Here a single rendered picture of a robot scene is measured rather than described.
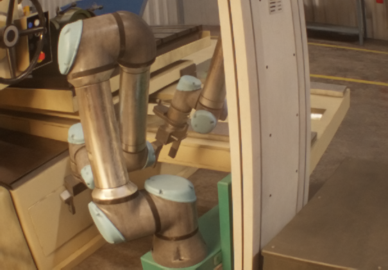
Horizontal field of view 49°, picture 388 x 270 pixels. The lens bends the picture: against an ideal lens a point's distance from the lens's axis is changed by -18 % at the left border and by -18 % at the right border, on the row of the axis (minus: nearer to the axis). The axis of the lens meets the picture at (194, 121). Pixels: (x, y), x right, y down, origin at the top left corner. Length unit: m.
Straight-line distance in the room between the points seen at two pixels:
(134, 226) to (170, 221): 0.10
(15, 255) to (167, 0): 8.38
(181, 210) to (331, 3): 7.72
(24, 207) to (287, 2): 1.54
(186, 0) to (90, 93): 8.70
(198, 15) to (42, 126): 7.28
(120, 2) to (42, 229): 6.17
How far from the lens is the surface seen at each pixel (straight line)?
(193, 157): 2.06
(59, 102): 2.20
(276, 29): 1.18
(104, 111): 1.08
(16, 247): 2.25
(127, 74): 1.17
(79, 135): 1.35
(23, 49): 1.99
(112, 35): 1.06
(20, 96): 2.44
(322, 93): 2.58
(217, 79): 1.52
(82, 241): 2.61
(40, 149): 2.50
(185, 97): 1.70
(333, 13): 8.71
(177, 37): 2.88
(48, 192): 2.35
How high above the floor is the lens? 1.47
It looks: 20 degrees down
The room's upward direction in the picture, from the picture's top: 5 degrees counter-clockwise
